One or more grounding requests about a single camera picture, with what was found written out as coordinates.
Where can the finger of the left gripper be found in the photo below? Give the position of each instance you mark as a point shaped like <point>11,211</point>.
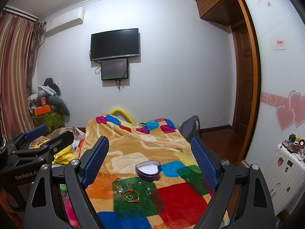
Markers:
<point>58,143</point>
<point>36,133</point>

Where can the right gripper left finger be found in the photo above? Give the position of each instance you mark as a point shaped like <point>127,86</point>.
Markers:
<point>92,160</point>

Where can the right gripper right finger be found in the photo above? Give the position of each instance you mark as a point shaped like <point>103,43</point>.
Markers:
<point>206,162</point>

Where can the silver charm jewelry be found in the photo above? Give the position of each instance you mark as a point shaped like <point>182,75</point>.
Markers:
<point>119,190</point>

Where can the purple heart-shaped jewelry tin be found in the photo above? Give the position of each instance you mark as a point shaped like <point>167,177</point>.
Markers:
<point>149,170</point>

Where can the yellow cloth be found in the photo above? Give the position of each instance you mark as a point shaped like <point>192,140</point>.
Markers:
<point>64,156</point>

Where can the green patterned box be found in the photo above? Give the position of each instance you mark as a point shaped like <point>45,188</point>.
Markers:
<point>52,121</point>

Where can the orange box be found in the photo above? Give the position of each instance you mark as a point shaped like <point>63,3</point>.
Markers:
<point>42,110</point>

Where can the pile of clothes and boxes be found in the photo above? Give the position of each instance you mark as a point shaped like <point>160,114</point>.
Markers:
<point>51,92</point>

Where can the yellow curved tube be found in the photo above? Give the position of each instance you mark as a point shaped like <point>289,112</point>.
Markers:
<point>122,113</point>

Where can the colourful patchwork fleece blanket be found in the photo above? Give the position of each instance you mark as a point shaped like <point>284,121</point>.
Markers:
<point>179,197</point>

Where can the small silver earring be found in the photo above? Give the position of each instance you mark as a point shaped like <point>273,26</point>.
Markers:
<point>148,191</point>

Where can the white suitcase with stickers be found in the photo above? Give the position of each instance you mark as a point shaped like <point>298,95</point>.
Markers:
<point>284,177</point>

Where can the cosmetics on suitcase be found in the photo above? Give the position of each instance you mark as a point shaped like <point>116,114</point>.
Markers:
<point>295,145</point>

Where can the striped red curtain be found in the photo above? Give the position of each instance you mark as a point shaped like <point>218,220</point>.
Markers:
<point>20,42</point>

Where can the brown wooden door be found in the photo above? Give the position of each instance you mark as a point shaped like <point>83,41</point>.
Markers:
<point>244,78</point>

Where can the white paper label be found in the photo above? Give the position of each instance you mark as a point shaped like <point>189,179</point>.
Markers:
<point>278,44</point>

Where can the wooden overhead cabinet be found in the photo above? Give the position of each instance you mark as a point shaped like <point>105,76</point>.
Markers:
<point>223,12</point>

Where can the small black wall monitor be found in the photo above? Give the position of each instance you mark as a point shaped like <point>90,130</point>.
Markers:
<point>115,69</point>

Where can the white wall air conditioner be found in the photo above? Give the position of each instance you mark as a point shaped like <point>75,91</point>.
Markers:
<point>65,21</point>

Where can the large black wall television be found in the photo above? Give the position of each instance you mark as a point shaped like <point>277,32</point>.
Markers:
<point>115,44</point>

